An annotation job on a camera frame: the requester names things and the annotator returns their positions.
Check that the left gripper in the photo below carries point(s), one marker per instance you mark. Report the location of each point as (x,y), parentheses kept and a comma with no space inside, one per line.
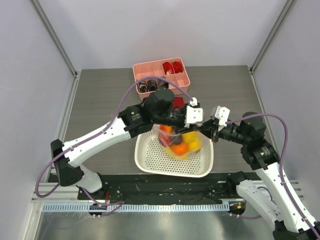
(182,129)

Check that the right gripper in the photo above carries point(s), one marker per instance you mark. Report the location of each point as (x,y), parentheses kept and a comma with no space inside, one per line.
(214,133)

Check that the yellow lemon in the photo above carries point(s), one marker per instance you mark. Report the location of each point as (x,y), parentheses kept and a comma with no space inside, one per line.
(189,137)

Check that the small dark plum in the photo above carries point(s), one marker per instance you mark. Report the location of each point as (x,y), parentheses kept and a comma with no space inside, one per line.
(176,140)

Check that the red yellow mango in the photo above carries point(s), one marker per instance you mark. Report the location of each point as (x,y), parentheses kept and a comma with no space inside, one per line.
(164,139)

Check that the clear zip top bag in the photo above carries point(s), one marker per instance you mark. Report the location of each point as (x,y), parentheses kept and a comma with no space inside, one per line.
(156,129)

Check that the orange fruit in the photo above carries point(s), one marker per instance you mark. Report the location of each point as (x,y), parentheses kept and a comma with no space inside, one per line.
(180,150)

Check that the yellow banana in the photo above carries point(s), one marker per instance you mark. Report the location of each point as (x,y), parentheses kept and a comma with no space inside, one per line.
(172,155)

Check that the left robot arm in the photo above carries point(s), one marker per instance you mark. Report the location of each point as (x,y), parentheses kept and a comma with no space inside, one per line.
(134,120)

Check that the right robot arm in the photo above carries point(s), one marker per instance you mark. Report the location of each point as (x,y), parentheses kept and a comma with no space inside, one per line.
(289,219)

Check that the folded red cloth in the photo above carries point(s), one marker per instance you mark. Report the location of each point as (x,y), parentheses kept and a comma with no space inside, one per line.
(178,102)

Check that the dark brown rolled item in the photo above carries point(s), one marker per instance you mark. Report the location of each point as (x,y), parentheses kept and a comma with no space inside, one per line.
(162,84)

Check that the dark grey rolled item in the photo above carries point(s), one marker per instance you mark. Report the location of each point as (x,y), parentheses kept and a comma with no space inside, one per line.
(152,85)

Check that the black white patterned item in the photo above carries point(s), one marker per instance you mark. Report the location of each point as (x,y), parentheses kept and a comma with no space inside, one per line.
(142,87)

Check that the white perforated plastic basket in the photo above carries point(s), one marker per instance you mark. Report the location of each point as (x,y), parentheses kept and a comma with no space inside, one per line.
(151,157)

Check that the pink divided organizer box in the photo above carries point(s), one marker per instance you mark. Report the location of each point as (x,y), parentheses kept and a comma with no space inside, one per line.
(155,68)

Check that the red item in organizer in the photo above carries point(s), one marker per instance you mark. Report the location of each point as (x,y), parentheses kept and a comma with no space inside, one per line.
(177,67)
(168,68)

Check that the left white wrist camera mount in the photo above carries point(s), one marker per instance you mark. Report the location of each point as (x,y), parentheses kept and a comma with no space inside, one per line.
(194,114)

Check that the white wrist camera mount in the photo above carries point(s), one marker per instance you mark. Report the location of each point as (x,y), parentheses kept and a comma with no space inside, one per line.
(194,114)
(220,115)

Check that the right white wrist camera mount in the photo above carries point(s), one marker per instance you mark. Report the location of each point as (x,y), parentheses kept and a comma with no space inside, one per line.
(220,115)

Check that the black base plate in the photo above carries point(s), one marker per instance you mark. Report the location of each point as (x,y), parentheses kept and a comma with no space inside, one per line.
(156,189)

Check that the white slotted cable duct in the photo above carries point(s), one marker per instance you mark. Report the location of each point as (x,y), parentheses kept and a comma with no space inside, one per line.
(68,207)

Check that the right aluminium frame post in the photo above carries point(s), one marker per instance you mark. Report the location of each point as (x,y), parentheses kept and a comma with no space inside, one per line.
(283,14)

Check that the aluminium frame post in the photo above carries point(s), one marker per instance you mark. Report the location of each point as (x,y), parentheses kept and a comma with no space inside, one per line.
(283,14)
(52,34)

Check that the left aluminium frame post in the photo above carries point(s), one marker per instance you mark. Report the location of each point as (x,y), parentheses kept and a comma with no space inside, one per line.
(52,34)

